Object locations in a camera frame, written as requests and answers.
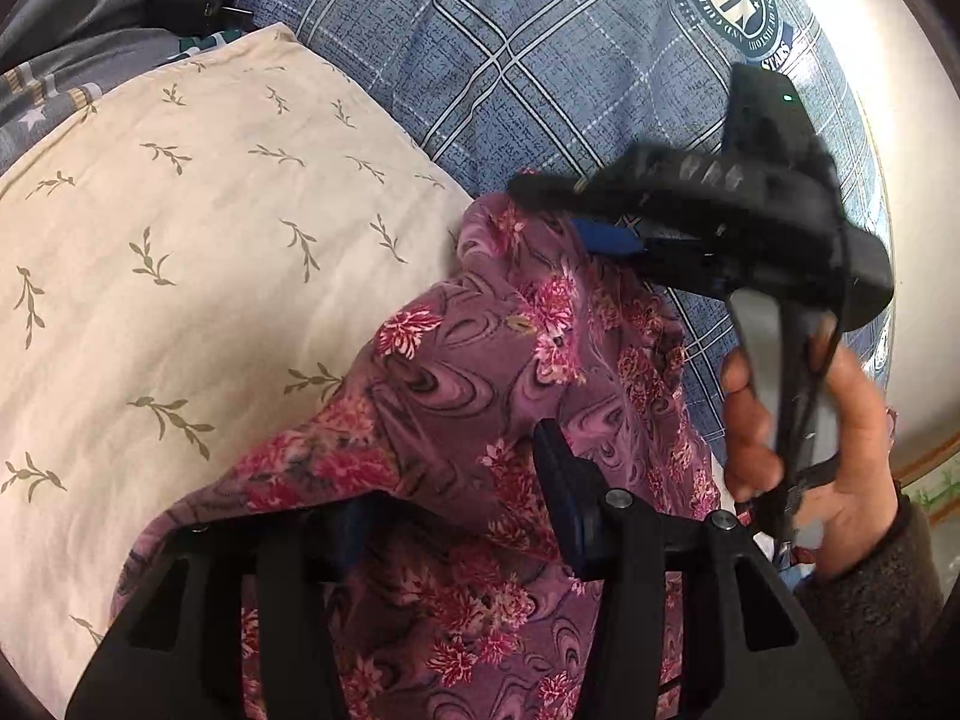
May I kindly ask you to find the grey-blue patterned quilt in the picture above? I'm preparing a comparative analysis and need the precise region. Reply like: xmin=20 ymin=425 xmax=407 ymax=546
xmin=0 ymin=0 xmax=249 ymax=178

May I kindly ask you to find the dark fleece right sleeve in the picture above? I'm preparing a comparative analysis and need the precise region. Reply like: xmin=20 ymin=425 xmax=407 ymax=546
xmin=797 ymin=497 xmax=944 ymax=718

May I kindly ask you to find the black device on bed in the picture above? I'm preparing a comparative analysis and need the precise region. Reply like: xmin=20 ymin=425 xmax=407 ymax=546
xmin=146 ymin=0 xmax=252 ymax=37

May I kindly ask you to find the cream leaf-print pillow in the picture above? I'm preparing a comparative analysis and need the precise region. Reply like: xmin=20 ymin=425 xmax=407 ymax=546
xmin=2 ymin=25 xmax=469 ymax=713

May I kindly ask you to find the blue plaid bedsheet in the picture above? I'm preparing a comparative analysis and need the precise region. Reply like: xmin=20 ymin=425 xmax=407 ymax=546
xmin=159 ymin=0 xmax=895 ymax=444

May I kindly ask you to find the person's right hand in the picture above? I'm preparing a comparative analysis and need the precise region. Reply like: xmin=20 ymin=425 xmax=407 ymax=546
xmin=721 ymin=327 xmax=898 ymax=580

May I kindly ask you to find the purple floral garment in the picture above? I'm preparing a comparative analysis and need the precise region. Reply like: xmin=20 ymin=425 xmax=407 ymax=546
xmin=116 ymin=195 xmax=721 ymax=718

